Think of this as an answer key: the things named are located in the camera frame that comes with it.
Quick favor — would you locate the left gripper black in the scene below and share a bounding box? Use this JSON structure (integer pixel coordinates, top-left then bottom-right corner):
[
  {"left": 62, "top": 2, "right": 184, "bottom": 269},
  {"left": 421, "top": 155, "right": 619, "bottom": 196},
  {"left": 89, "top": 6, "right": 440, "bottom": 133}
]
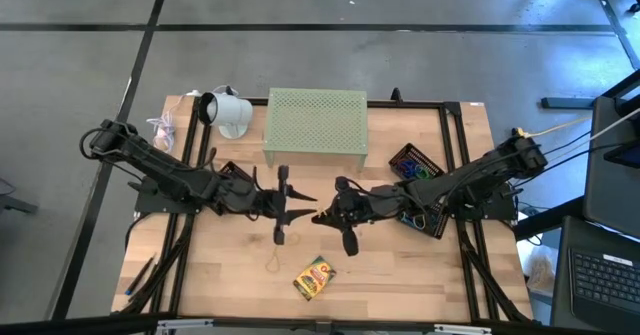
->
[{"left": 219, "top": 165, "right": 318, "bottom": 246}]

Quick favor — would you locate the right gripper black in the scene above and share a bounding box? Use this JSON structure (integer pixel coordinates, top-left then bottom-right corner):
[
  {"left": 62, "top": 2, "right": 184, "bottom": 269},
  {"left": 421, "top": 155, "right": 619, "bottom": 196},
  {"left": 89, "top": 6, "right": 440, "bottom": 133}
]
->
[{"left": 311, "top": 176, "right": 407, "bottom": 257}]

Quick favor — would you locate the yellow green crayon box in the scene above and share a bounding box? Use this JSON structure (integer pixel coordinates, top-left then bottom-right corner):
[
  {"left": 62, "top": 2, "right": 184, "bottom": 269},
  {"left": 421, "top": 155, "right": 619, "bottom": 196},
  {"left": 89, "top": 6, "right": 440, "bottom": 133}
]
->
[{"left": 292, "top": 255, "right": 337, "bottom": 302}]

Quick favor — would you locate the white desk spotlight lamp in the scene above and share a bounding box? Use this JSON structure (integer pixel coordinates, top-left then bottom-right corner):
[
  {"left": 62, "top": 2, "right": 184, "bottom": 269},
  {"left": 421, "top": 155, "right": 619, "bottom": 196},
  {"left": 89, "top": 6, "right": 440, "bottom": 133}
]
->
[{"left": 198, "top": 90, "right": 254, "bottom": 141}]

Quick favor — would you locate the green perforated metal shelf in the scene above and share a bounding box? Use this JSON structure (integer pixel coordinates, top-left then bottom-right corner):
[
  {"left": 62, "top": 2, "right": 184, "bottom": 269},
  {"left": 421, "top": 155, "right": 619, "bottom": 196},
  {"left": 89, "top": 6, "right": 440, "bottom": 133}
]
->
[{"left": 261, "top": 87, "right": 370, "bottom": 174}]

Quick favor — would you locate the dark pencil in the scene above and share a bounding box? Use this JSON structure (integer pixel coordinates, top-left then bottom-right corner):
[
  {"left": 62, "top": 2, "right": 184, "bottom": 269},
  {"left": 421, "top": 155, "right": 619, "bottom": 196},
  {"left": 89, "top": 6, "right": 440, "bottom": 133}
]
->
[{"left": 124, "top": 252, "right": 158, "bottom": 297}]

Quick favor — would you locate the beige crumpled bag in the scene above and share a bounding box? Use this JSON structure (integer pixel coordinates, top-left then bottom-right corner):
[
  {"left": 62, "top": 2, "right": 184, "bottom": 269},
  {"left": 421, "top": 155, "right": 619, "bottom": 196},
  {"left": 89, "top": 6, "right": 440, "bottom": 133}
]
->
[{"left": 524, "top": 252, "right": 557, "bottom": 296}]

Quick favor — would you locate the black laptop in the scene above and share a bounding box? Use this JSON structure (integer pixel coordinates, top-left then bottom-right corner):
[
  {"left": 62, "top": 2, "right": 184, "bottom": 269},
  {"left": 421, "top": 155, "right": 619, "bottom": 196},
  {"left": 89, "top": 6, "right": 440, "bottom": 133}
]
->
[{"left": 549, "top": 214, "right": 640, "bottom": 335}]

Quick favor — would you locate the dark grey computer case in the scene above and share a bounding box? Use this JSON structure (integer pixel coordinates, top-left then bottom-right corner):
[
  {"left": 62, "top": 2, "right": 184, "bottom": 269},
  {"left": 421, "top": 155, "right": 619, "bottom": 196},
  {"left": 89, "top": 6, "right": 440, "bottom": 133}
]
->
[{"left": 582, "top": 82, "right": 640, "bottom": 240}]

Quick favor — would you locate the grey chair base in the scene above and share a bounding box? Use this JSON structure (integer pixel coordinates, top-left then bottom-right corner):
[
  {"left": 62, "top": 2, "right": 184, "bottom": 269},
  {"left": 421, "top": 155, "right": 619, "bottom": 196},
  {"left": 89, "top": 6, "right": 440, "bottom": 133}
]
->
[{"left": 0, "top": 177, "right": 40, "bottom": 217}]

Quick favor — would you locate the black aluminium table frame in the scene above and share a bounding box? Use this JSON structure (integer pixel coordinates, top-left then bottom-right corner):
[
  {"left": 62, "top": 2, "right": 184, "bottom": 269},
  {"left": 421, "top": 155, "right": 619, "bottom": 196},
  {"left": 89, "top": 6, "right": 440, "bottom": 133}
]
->
[{"left": 112, "top": 94, "right": 541, "bottom": 326}]

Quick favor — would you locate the white lamp power cable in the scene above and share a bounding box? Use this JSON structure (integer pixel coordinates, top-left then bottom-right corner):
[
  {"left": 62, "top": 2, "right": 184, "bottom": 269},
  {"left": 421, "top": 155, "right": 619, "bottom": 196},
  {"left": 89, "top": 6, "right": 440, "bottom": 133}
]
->
[{"left": 145, "top": 85, "right": 237, "bottom": 152}]

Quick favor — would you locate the yellow extension cord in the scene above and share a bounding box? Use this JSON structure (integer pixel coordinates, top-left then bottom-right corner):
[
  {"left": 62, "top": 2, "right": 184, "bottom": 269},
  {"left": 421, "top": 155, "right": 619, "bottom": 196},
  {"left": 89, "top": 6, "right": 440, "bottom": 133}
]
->
[{"left": 513, "top": 116, "right": 594, "bottom": 144}]

